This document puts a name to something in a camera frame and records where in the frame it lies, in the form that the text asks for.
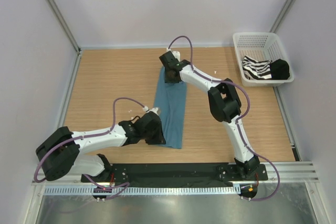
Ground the teal tank top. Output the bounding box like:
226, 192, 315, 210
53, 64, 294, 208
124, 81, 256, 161
154, 67, 187, 149

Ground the black white striped tank top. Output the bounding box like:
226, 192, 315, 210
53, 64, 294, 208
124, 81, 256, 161
242, 56, 272, 80

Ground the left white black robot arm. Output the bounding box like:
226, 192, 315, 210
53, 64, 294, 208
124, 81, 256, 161
34, 109, 166, 183

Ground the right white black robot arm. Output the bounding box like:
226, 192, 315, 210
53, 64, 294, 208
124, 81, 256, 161
159, 50, 260, 180

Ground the white plastic basket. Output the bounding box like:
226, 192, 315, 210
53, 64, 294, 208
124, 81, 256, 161
233, 32, 295, 87

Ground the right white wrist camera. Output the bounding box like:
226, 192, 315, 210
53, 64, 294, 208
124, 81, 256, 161
166, 48, 181, 61

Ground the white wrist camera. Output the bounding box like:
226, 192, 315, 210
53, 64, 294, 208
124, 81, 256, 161
166, 48, 181, 61
142, 106, 161, 115

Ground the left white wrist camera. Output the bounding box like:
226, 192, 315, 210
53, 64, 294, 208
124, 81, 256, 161
142, 106, 161, 115

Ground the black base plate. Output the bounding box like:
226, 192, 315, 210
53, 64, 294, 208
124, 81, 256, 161
92, 163, 268, 188

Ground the white slotted cable duct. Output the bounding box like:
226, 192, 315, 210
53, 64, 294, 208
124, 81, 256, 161
44, 185, 240, 196

